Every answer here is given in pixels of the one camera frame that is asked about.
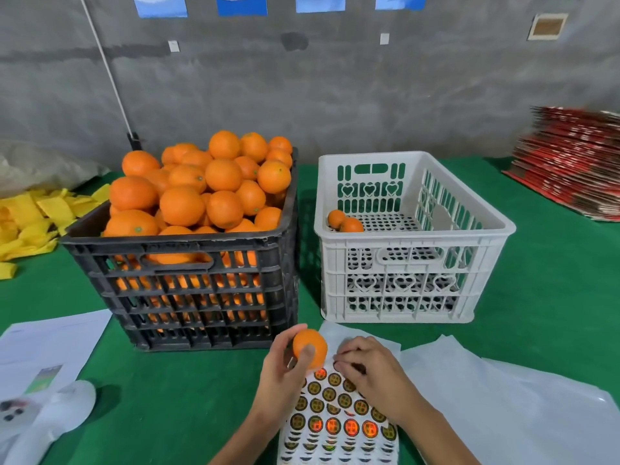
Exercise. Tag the person's right hand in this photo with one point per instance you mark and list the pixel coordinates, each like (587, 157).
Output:
(383, 378)

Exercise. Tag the person's left hand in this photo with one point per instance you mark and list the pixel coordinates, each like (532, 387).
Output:
(279, 387)

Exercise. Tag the black plastic crate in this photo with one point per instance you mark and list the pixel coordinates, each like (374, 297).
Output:
(252, 243)

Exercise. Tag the pile of oranges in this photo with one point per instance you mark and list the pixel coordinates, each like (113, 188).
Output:
(184, 203)

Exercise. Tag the white plastic crate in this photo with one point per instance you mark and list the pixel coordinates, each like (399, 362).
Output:
(378, 157)

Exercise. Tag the person's right forearm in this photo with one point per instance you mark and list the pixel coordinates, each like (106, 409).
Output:
(436, 442)

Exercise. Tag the white backing sheet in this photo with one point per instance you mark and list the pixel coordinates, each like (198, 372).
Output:
(591, 421)
(465, 402)

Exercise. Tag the green felt table cover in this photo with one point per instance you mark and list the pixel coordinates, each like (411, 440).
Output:
(184, 402)

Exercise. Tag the white handheld controller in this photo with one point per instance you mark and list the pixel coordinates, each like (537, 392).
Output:
(53, 411)

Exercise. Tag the white printed paper sheet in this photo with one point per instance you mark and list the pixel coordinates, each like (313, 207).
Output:
(53, 339)

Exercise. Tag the stack of red cardboard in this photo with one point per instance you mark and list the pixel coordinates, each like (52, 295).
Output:
(572, 159)

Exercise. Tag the pile of yellow bags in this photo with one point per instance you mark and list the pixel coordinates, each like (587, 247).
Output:
(29, 213)

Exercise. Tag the beige woven sack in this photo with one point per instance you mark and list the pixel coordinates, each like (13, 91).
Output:
(39, 167)

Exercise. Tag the white pole with black base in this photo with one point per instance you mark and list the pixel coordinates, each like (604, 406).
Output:
(107, 68)

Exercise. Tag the small white wall square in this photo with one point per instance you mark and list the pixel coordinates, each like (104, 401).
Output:
(173, 46)
(384, 38)

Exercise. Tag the blue white wall poster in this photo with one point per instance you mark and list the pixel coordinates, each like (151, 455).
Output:
(160, 4)
(321, 3)
(400, 1)
(242, 4)

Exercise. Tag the beige wall plate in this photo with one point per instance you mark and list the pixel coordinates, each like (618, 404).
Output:
(547, 27)

